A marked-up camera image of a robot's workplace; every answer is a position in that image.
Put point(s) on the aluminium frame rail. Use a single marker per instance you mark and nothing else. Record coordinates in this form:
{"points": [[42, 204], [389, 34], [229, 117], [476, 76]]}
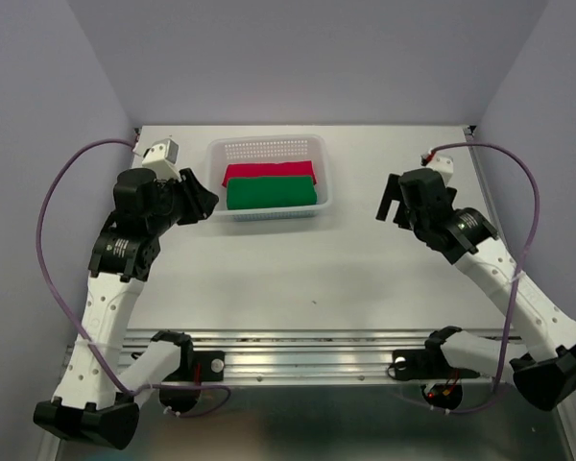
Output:
{"points": [[300, 357]]}

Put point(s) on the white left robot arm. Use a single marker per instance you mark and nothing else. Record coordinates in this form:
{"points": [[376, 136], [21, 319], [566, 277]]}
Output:
{"points": [[93, 403]]}

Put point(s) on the green t shirt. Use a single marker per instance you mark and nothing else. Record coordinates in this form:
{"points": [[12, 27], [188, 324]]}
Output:
{"points": [[270, 192]]}

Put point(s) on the white perforated plastic basket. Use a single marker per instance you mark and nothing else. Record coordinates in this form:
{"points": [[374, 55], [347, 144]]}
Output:
{"points": [[278, 148]]}

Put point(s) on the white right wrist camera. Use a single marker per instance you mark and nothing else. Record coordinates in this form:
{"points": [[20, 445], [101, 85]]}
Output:
{"points": [[444, 165]]}

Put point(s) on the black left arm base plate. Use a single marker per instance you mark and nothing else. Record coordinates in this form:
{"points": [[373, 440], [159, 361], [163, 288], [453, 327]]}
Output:
{"points": [[199, 367]]}

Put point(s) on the rolled red t shirt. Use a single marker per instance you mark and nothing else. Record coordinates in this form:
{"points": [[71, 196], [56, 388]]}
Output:
{"points": [[302, 168]]}

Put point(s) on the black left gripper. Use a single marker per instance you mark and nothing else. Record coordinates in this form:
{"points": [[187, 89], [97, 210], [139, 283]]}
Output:
{"points": [[202, 201]]}

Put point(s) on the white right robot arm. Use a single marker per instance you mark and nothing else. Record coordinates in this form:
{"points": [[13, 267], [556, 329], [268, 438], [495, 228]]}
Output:
{"points": [[536, 353]]}

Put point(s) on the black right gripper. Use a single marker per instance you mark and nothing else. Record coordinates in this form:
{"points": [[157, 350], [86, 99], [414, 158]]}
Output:
{"points": [[393, 191]]}

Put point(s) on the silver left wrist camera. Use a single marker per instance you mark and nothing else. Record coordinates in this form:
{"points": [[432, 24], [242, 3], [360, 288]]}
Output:
{"points": [[161, 158]]}

